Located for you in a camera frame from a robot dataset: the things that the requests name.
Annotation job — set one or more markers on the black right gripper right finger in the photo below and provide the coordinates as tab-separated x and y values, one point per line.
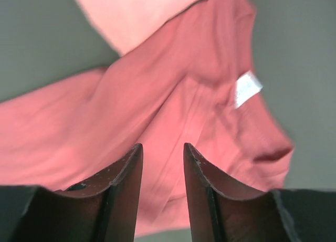
222	208

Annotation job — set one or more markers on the salmon pink t-shirt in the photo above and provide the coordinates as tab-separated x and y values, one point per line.
191	82

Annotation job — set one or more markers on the folded light pink t-shirt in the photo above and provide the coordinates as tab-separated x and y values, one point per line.
125	24

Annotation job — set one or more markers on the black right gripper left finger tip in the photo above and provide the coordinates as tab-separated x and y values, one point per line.
101	208

